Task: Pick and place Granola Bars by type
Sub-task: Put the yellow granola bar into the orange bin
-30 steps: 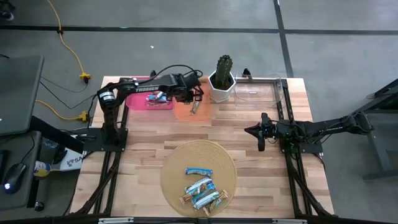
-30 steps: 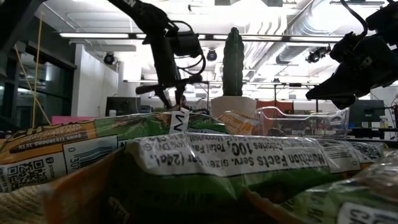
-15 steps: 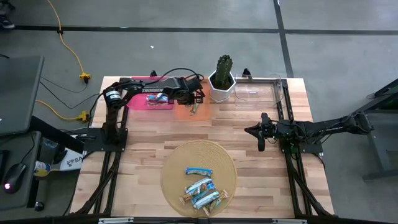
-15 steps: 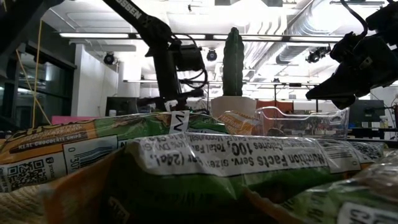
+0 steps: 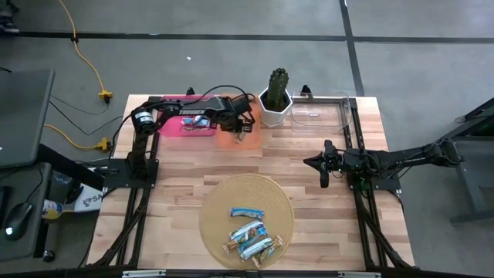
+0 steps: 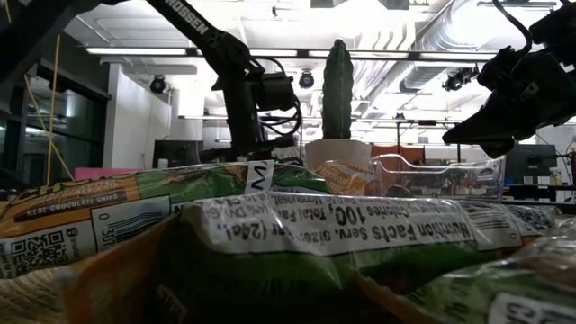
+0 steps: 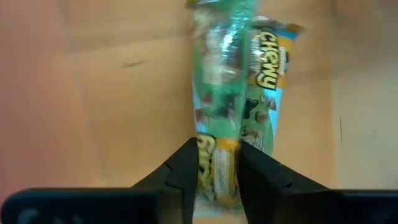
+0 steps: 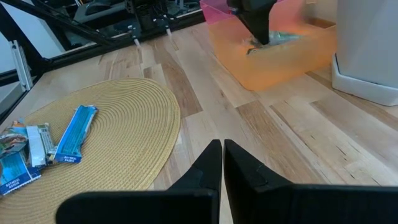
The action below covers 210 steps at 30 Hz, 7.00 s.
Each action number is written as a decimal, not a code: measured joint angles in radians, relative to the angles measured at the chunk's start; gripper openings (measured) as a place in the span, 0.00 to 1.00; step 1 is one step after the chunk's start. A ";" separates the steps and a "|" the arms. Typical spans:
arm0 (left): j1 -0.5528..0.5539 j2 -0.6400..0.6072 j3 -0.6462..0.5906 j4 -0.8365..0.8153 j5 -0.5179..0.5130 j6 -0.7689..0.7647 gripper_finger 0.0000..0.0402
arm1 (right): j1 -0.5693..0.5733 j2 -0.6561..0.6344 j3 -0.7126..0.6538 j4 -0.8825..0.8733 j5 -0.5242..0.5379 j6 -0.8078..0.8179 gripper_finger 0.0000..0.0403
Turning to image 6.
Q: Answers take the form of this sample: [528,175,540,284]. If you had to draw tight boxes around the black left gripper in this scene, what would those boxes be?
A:
[200,87,303,167]

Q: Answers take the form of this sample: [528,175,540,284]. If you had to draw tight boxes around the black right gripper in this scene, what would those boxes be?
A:
[442,44,576,159]

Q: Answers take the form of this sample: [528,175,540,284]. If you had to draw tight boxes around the clear plastic bin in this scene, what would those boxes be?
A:
[366,153,508,204]

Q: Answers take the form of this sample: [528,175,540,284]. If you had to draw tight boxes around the black computer monitor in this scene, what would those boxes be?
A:
[152,139,204,170]
[503,144,558,185]

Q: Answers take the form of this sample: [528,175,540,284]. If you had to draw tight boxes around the ceiling light strip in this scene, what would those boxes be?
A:
[196,48,299,58]
[308,49,411,60]
[418,52,496,62]
[85,47,188,57]

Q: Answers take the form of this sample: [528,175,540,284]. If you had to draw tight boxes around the orange partition panel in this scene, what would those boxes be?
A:
[369,144,427,199]

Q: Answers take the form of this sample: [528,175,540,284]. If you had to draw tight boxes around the green cactus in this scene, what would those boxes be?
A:
[320,38,355,140]

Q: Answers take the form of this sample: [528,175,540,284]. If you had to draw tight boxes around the round woven placemat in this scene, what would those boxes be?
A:
[0,265,73,324]

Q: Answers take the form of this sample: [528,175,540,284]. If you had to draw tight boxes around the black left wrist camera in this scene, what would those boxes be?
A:
[256,71,297,113]

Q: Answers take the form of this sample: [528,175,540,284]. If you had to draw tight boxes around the black workbench frame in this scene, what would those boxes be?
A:
[395,120,463,158]

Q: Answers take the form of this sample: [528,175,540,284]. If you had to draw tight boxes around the yellow extension cable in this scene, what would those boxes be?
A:
[46,34,62,186]
[22,74,76,182]

